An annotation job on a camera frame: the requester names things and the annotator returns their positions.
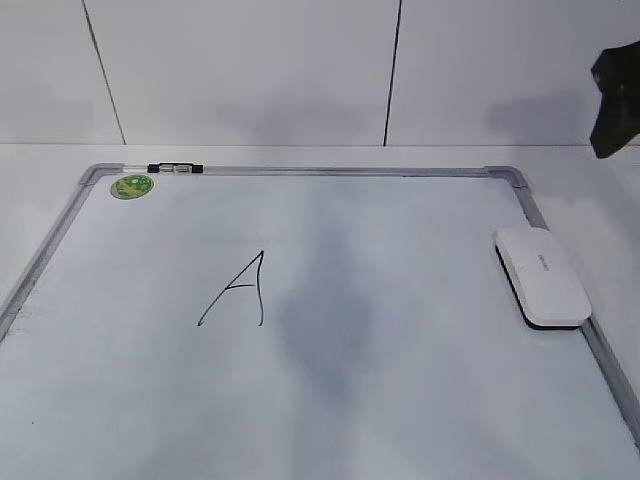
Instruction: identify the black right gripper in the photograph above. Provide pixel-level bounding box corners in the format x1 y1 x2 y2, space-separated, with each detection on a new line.
590 42 639 159

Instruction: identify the white whiteboard eraser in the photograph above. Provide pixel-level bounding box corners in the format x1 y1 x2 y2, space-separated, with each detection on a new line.
493 226 592 330

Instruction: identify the white magnetic whiteboard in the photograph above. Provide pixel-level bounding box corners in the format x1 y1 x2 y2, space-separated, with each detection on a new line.
1 164 639 479

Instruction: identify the round green magnet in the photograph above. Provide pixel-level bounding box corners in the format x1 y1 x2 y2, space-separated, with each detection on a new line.
110 174 154 200

